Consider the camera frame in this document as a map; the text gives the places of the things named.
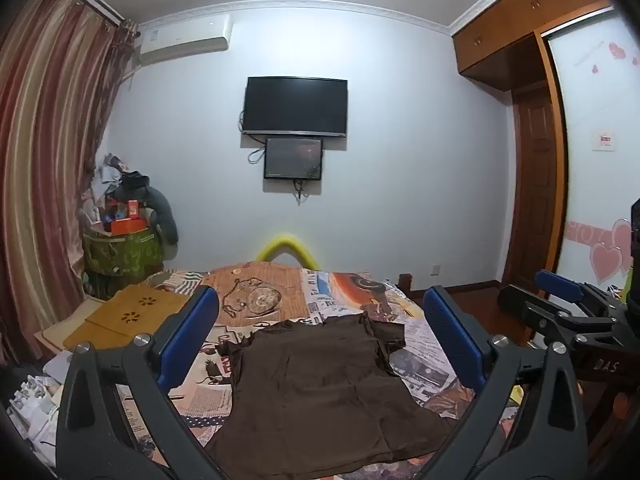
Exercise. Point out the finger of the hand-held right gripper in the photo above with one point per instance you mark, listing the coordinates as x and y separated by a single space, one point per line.
557 285
520 305

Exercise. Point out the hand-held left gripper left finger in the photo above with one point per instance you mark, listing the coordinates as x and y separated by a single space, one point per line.
192 332

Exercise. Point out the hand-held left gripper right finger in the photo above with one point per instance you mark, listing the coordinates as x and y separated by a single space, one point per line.
452 340

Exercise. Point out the brown shirt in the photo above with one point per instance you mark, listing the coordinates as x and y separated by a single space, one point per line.
320 385

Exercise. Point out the printed bedsheet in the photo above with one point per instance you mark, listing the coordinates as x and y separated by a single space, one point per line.
430 370

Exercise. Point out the wooden lap desk flower cutouts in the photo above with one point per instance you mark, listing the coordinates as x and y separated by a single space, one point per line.
150 310

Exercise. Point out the wooden bedpost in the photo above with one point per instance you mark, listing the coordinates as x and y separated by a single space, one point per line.
406 285

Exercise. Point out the plain wooden board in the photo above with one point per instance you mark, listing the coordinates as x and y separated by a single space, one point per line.
95 335

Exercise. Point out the green fabric box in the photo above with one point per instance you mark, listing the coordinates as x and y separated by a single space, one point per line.
125 260

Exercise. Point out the wooden door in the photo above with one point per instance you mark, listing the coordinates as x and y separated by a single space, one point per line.
535 185

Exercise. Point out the heart print wardrobe door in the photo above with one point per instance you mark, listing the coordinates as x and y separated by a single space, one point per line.
585 185

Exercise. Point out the orange box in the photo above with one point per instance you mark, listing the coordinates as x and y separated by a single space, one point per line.
130 226

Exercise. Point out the yellow foam tube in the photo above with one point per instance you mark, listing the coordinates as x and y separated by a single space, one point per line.
287 241

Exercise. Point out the pale bedside table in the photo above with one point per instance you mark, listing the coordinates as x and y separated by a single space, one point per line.
52 335

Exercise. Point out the small white red label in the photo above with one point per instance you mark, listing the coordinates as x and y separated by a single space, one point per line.
604 140

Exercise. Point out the pile of white packets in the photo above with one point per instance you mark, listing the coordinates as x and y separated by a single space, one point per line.
35 400

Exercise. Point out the pile of papers and cloth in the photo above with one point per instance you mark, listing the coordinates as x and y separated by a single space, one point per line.
112 180

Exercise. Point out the small black monitor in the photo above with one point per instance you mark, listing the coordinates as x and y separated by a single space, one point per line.
292 157

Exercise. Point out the striped curtain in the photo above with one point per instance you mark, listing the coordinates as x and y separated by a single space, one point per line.
45 135

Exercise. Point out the wooden overhead cabinet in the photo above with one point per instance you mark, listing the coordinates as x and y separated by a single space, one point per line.
500 35

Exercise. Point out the white air conditioner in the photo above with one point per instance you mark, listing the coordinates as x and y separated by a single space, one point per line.
185 40

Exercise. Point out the white wall socket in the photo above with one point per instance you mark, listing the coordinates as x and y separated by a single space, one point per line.
436 269

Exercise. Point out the black wall television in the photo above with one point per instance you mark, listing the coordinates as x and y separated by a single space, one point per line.
295 105

